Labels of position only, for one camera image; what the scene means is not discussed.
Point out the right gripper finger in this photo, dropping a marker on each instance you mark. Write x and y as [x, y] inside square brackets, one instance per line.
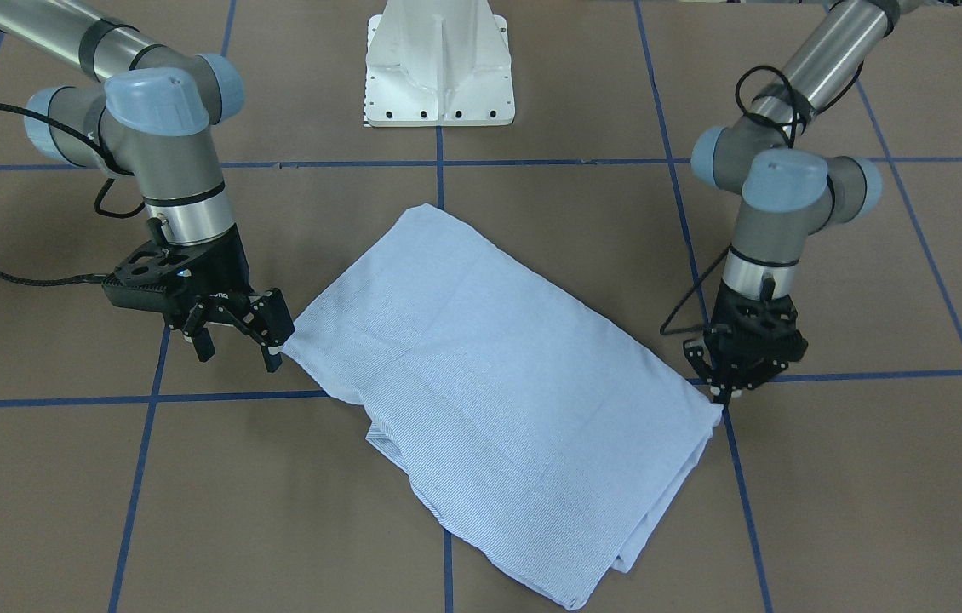
[202, 344]
[271, 351]

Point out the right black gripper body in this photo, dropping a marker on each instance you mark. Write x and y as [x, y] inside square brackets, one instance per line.
[224, 266]

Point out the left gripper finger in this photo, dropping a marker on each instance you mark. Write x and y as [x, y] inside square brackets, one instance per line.
[721, 392]

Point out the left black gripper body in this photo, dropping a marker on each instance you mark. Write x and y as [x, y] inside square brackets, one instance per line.
[729, 368]

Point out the light blue striped shirt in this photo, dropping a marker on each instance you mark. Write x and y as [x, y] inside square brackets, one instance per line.
[532, 427]

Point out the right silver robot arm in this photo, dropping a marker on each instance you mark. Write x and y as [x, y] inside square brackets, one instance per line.
[149, 117]

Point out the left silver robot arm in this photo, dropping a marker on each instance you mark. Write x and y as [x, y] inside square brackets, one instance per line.
[786, 196]

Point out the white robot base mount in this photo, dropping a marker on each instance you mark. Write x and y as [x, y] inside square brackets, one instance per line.
[438, 64]

